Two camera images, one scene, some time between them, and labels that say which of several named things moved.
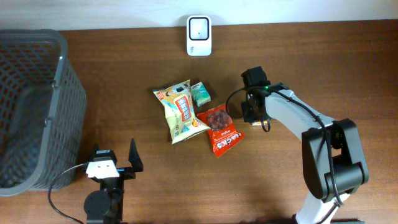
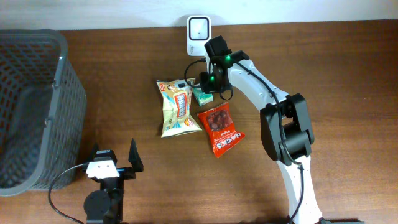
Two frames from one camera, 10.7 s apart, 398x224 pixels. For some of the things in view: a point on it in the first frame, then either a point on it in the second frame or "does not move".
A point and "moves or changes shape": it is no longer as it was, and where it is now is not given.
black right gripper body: (250, 114) → (212, 83)
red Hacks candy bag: (223, 133) does not move
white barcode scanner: (199, 35) does not move
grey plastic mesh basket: (43, 112) does not move
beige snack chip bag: (176, 99) moves or changes shape
